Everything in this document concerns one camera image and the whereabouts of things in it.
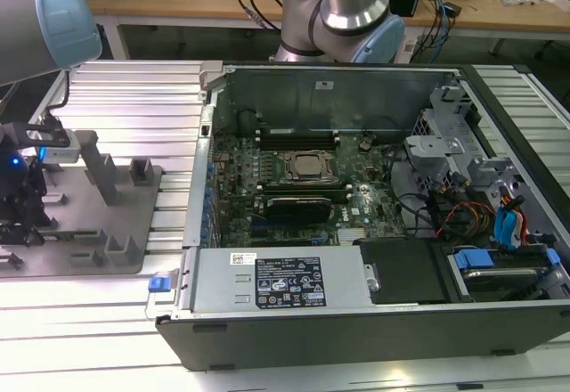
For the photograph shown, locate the black camera cable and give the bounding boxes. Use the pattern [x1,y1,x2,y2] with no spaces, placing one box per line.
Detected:
[44,69,73,120]

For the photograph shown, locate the coloured power wire bundle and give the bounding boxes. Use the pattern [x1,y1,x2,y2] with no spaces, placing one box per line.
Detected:
[434,200,496,238]

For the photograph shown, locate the silver CPU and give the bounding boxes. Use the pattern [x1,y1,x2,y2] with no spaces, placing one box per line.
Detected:
[296,154,325,177]

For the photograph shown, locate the metal CPU socket cover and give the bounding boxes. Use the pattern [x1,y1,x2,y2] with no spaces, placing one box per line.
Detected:
[283,150,335,184]

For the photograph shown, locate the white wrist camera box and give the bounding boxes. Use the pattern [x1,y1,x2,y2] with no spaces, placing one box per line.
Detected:
[25,118,82,165]

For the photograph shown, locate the black graphics card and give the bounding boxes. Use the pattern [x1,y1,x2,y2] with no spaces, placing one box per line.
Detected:
[265,194,333,224]

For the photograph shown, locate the grey power supply unit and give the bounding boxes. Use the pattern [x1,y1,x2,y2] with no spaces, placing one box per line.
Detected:
[175,247,373,315]

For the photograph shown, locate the blue flat wire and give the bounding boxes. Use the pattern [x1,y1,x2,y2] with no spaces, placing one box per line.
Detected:
[493,204,523,250]

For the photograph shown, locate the grey parts rack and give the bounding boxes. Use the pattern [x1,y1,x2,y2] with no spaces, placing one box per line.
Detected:
[0,129,165,277]

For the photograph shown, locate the black plastic shroud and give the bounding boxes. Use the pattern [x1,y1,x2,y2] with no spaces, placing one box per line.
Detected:
[358,239,446,305]

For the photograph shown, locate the black empty RAM slots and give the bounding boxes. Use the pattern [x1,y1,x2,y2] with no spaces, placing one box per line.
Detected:
[256,127,340,151]

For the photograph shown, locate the hard disk in blue carrier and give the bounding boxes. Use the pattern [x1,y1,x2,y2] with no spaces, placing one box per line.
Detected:
[449,247,562,304]

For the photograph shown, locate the grey metal drive cage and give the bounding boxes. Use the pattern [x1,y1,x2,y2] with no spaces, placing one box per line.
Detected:
[403,84,483,192]

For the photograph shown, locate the black open PC case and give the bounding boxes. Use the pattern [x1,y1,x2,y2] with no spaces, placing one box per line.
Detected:
[155,60,570,373]

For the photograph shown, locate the green motherboard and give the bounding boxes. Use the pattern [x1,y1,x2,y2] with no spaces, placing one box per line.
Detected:
[208,131,409,249]

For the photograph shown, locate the blue hanging cable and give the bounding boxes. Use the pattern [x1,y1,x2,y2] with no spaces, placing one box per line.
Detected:
[434,0,452,61]

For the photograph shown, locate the silver finned heat sink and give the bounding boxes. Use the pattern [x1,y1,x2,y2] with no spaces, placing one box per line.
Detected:
[337,226,371,244]

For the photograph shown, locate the black looped cable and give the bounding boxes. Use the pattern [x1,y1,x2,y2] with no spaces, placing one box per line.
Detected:
[387,115,440,233]

